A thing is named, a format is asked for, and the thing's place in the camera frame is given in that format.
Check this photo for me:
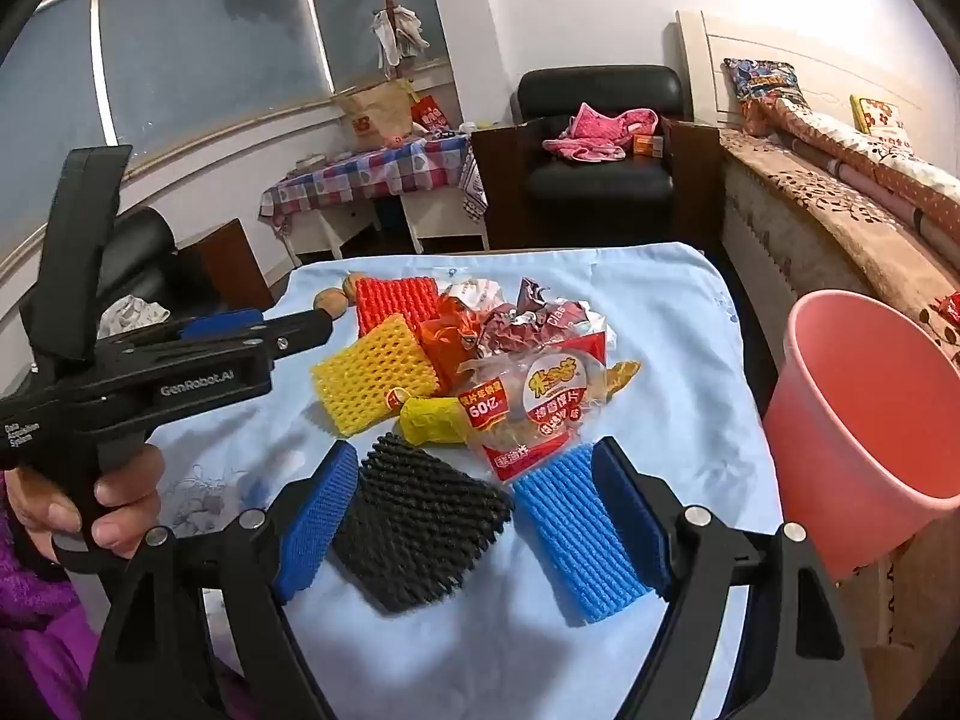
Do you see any yellow foam fruit net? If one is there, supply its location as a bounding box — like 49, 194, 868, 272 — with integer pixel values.
311, 314, 441, 437

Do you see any colourful patterned pillow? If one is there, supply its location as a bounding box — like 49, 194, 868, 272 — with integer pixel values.
722, 59, 807, 106

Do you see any red foam fruit net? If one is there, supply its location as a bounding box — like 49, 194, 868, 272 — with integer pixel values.
356, 277, 439, 337

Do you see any orange box on armchair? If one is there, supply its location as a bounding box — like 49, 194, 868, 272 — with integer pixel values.
633, 133, 665, 160

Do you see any black foam fruit net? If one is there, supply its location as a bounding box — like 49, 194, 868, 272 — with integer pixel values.
334, 434, 514, 614

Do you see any light blue table cloth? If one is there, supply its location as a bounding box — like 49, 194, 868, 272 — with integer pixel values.
145, 241, 786, 720

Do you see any orange wrapper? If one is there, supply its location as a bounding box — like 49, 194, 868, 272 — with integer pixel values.
418, 296, 482, 394

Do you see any polka dot folded quilt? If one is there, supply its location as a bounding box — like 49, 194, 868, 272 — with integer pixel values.
742, 96, 958, 268

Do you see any black leather armchair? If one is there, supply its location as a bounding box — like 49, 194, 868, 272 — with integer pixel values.
470, 65, 722, 252

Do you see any pink garment on armchair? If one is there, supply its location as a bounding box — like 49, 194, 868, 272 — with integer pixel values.
542, 103, 659, 164

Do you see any blue foam fruit net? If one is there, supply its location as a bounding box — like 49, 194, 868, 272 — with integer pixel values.
512, 444, 649, 624

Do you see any bed with brown leaf blanket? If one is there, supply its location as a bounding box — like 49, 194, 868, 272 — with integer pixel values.
677, 10, 958, 361

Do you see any red white paper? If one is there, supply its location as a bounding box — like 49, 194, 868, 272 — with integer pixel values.
438, 277, 617, 358

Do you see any brown paper bag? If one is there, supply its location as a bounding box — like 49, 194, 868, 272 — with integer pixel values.
334, 78, 415, 151

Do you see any clear snack bag red label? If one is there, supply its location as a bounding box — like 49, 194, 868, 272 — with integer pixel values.
457, 333, 607, 484

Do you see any pink plastic trash bucket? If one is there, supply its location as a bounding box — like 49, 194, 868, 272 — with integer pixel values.
763, 289, 958, 580

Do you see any yellow floral pillow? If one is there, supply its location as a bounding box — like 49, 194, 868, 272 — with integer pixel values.
850, 94, 913, 153

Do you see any table with checkered cloth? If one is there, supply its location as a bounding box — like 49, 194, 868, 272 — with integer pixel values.
259, 135, 490, 257

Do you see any yellow wrapper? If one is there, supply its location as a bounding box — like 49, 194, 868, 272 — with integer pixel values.
397, 397, 470, 445

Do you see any red snack bag on bed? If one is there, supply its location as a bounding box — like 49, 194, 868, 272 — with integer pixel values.
931, 291, 960, 328

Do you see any walnut far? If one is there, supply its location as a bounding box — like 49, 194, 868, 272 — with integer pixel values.
342, 271, 366, 305

